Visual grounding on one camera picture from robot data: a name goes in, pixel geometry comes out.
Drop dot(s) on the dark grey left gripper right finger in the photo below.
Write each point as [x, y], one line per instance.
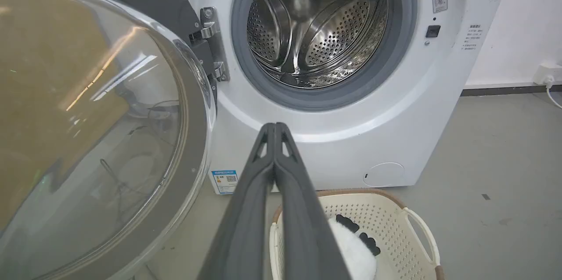
[303, 227]

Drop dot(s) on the white wall power socket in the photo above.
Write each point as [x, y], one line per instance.
[547, 73]

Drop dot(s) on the white front-load washing machine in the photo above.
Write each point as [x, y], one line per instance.
[377, 109]

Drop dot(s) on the metal door hinge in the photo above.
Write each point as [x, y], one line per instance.
[213, 43]

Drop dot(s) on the white and black plush toy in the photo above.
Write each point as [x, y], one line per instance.
[355, 249]

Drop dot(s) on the round glass washing machine door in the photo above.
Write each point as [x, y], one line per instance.
[88, 131]

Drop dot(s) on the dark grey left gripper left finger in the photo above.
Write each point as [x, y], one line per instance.
[246, 227]

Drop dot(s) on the cream perforated laundry basket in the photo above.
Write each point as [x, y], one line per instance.
[395, 236]

